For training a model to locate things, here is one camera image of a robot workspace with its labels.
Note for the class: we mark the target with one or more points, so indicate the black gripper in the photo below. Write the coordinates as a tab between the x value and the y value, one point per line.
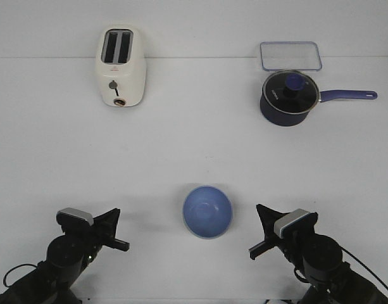
268	218
101	233

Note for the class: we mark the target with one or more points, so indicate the blue bowl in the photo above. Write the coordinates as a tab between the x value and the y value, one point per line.
207	212

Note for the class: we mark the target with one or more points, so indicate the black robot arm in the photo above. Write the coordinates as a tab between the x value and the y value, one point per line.
317	259
67	257

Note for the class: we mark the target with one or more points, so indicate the dark blue saucepan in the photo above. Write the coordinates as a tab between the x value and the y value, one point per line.
289	119

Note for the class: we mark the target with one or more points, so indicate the glass pot lid blue knob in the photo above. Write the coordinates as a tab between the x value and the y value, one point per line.
291	92

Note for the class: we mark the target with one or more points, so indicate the white two-slot toaster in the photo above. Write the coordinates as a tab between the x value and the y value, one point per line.
120	66

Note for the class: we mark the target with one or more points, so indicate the clear plastic container lid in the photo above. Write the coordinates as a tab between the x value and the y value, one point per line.
290	55

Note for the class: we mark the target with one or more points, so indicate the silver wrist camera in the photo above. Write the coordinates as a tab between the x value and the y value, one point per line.
287	220
72	216

